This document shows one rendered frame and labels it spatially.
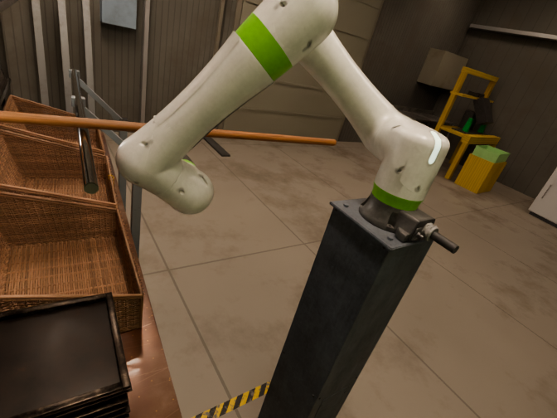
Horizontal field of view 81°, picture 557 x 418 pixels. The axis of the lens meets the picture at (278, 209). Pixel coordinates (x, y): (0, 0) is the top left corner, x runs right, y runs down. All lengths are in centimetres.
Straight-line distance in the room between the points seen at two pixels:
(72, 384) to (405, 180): 83
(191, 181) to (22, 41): 365
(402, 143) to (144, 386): 97
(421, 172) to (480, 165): 562
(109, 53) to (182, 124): 387
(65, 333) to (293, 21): 82
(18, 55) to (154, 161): 368
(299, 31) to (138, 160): 38
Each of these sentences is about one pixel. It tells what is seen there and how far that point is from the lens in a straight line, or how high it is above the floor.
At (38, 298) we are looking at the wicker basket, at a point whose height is 80.
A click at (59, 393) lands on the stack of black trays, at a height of 85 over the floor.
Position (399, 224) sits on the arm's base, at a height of 123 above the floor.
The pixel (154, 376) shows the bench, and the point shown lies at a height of 58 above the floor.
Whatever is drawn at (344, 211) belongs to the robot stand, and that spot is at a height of 120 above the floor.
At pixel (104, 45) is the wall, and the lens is 450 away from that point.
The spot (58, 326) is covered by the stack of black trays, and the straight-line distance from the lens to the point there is 97.
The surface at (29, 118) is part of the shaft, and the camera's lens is 116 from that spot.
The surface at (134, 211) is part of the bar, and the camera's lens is 173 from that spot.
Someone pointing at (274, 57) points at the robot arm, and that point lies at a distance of 64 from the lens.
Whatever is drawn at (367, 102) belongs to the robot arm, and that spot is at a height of 146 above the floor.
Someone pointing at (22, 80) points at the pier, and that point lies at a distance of 437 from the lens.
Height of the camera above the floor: 156
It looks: 27 degrees down
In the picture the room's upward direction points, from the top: 15 degrees clockwise
